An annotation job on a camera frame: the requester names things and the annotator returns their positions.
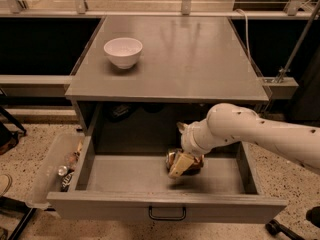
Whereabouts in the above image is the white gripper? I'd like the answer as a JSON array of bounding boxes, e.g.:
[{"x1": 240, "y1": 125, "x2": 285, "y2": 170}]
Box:
[{"x1": 168, "y1": 119, "x2": 220, "y2": 178}]

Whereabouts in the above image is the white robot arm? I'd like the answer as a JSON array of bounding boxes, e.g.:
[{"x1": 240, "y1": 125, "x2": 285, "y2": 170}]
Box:
[{"x1": 169, "y1": 103, "x2": 320, "y2": 178}]

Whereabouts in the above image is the grey counter cabinet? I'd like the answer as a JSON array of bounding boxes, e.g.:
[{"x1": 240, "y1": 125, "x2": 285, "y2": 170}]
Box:
[{"x1": 66, "y1": 16, "x2": 268, "y2": 129}]

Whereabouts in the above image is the grey open top drawer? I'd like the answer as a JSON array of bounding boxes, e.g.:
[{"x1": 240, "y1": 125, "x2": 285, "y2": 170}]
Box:
[{"x1": 46, "y1": 103, "x2": 288, "y2": 225}]

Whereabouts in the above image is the silver can in bin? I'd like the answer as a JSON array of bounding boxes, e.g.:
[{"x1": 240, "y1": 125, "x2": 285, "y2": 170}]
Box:
[{"x1": 58, "y1": 166, "x2": 68, "y2": 176}]

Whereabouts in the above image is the white ceramic bowl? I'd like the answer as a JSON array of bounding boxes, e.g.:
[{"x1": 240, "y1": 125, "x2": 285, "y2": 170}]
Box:
[{"x1": 104, "y1": 37, "x2": 143, "y2": 69}]

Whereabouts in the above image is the snack packet in bin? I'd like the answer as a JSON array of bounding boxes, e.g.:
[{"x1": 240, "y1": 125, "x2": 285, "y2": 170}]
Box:
[{"x1": 61, "y1": 172, "x2": 74, "y2": 192}]

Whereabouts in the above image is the black chair caster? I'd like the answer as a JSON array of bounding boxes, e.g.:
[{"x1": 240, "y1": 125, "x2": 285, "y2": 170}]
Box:
[{"x1": 265, "y1": 219, "x2": 305, "y2": 240}]

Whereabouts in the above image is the clear plastic bin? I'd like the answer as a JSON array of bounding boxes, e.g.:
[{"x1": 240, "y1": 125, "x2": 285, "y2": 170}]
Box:
[{"x1": 25, "y1": 133, "x2": 84, "y2": 210}]

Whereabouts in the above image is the black drawer handle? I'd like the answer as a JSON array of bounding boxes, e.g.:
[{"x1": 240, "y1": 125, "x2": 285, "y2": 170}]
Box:
[{"x1": 148, "y1": 206, "x2": 187, "y2": 222}]

